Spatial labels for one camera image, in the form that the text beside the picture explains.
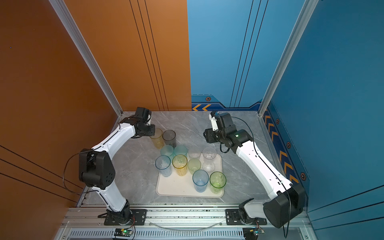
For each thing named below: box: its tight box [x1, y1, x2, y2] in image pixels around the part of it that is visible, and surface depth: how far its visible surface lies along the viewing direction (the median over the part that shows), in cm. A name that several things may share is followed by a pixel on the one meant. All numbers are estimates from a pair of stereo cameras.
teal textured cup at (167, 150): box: [160, 145, 175, 158], surface depth 91 cm
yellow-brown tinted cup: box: [149, 128, 165, 150], surface depth 91 cm
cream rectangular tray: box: [155, 153, 225, 198], surface depth 84 cm
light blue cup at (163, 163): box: [155, 155, 172, 177], surface depth 81 cm
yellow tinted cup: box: [172, 154, 188, 177], surface depth 86 cm
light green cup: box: [187, 159, 202, 175], surface depth 86 cm
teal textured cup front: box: [173, 144, 189, 158], surface depth 89 cm
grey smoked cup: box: [162, 129, 177, 149], surface depth 93 cm
